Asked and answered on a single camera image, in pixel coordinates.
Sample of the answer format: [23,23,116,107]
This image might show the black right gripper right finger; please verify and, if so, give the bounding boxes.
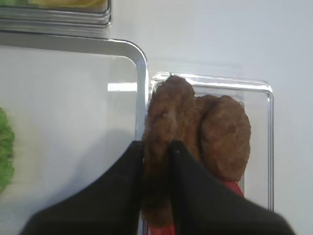
[170,141,294,235]

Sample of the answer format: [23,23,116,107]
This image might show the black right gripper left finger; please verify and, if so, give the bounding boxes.
[21,141,143,235]

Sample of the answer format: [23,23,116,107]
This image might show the brown meat patty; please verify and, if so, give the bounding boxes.
[141,75,194,221]
[200,95,251,182]
[183,94,218,162]

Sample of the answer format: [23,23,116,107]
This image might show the green lettuce leaf on burger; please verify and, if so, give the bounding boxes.
[0,108,15,192]

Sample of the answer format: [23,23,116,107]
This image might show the clear lettuce cheese container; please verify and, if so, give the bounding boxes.
[0,0,112,31]

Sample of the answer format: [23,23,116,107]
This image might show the red tomato slice left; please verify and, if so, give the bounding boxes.
[221,181,244,197]

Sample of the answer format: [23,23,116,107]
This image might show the red tomato slice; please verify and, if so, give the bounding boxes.
[147,217,176,235]
[221,181,244,197]

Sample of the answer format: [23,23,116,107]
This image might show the red tomato slice middle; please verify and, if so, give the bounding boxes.
[147,217,176,235]

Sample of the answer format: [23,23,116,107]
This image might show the clear patty tomato container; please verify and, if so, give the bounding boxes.
[148,72,274,210]

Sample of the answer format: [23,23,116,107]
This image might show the silver metal tray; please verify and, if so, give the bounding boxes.
[0,32,149,235]

